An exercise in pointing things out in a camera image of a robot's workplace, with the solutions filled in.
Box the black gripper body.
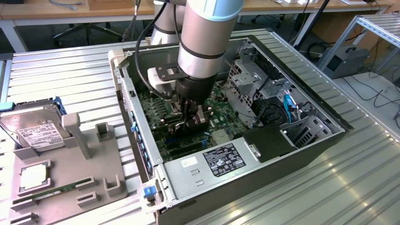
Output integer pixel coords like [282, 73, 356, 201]
[174, 77, 218, 105]

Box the green motherboard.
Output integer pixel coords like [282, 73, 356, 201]
[137, 81, 250, 162]

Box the silver chipset heat sink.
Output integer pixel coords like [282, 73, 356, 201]
[213, 130, 234, 143]

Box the perforated metal disk bay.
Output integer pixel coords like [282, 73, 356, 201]
[228, 58, 294, 127]

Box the silver power supply unit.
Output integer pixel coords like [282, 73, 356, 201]
[164, 137, 269, 200]

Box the black plastic shroud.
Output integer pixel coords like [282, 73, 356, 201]
[233, 125, 297, 164]

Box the open black PC case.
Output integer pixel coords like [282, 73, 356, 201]
[108, 34, 354, 225]

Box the blue disk carrier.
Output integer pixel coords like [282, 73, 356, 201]
[0, 96, 68, 115]

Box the black office chair base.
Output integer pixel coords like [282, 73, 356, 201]
[50, 22, 122, 46]

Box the grey parts rack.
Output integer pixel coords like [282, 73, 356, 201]
[9, 112, 129, 225]

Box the black slanted pole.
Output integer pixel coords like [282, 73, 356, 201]
[296, 0, 330, 45]

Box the silver hard disk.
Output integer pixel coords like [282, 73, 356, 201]
[0, 99, 68, 152]

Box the wooden desk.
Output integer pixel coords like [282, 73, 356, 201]
[0, 0, 394, 22]

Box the silver CPU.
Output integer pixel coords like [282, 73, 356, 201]
[18, 165, 50, 190]

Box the loose green RAM stick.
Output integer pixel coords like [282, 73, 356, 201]
[12, 182, 78, 207]

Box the black power wire bundle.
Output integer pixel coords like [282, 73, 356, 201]
[252, 98, 286, 127]

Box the black camera cable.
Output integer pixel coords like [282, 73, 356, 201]
[134, 0, 176, 99]

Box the blue flat wire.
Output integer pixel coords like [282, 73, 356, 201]
[282, 93, 296, 124]

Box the hanging grey cable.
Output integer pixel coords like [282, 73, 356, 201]
[122, 0, 140, 43]

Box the coiled black floor cable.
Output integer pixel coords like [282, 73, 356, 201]
[308, 42, 328, 60]

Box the grey box with handle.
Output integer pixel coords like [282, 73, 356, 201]
[321, 45, 370, 79]

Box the grey network cable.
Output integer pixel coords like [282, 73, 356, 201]
[49, 0, 85, 10]

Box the aluminium slat frame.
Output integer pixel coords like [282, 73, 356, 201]
[317, 13, 400, 73]

